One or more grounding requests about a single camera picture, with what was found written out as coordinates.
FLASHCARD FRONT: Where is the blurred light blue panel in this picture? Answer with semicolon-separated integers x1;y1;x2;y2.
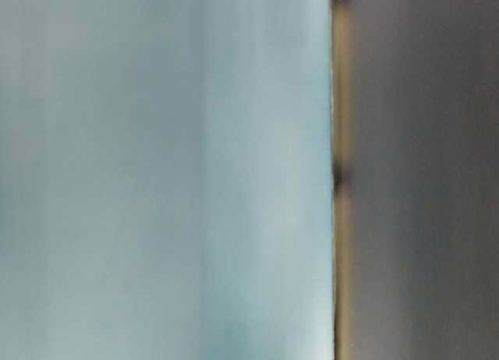
1;0;334;359

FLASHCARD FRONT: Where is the blurred dark grey panel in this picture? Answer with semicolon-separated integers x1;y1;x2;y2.
331;0;498;359

